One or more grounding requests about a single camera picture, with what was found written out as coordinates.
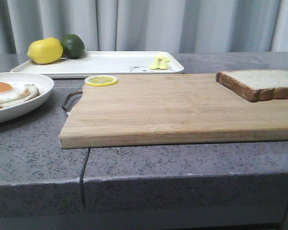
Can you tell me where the fried egg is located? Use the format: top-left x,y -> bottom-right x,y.
0,82 -> 29,103

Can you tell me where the white bread slice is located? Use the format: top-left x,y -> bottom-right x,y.
216,69 -> 288,103

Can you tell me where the yellow lemon slice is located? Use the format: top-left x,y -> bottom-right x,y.
84,75 -> 118,87

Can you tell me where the green lime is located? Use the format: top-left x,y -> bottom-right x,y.
60,34 -> 85,58

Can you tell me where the white round plate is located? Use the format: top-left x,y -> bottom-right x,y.
0,72 -> 54,123

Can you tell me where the wooden cutting board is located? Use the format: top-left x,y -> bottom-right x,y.
59,74 -> 288,149

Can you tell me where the grey curtain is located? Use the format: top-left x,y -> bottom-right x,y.
0,0 -> 288,54

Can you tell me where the metal cutting board handle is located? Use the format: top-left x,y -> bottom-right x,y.
61,86 -> 83,116

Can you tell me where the white rectangular tray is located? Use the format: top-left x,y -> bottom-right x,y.
11,51 -> 184,79

